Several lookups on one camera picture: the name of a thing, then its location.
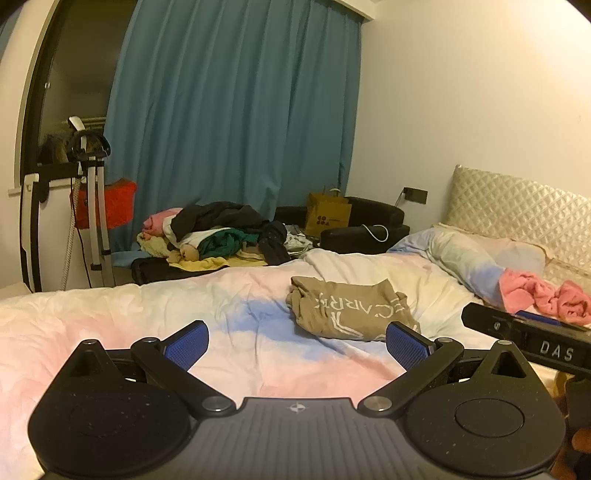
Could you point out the black wall socket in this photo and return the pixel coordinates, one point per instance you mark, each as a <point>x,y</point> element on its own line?
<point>415,195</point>

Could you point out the pink fluffy cloth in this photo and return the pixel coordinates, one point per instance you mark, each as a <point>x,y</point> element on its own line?
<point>545,290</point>

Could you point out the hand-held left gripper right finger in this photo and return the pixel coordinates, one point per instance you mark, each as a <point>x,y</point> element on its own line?
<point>406,346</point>

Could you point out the pile of mixed clothes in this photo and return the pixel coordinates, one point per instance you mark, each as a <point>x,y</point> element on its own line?
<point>221,230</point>

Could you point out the pastel tie-dye pillow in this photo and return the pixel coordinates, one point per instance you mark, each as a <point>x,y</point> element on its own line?
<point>471,258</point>

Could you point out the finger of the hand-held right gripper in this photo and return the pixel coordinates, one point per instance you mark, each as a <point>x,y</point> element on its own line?
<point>485,318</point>
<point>535,317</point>

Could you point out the black bench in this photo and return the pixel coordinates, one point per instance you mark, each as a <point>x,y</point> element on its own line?
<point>157,272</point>

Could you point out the blue curtain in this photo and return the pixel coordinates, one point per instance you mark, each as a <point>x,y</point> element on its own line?
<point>231,115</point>

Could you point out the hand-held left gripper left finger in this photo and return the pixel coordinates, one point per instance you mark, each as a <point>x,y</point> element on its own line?
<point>187,344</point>

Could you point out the black door frame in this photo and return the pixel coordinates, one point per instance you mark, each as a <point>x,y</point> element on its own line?
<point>34,115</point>

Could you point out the pastel tie-dye duvet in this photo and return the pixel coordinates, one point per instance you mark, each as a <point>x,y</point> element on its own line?
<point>138,304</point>

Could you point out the beige printed t-shirt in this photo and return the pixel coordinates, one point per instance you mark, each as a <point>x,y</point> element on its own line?
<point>351,309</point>

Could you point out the quilted cream headboard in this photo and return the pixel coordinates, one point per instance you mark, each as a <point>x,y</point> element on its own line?
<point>521,212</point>

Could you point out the red fuzzy cloth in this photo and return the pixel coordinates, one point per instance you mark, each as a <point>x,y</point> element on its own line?
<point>115,203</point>

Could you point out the black armchair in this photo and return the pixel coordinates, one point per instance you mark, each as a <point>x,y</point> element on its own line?
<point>369,217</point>

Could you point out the yellow paper bag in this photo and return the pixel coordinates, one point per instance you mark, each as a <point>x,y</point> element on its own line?
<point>325,214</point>

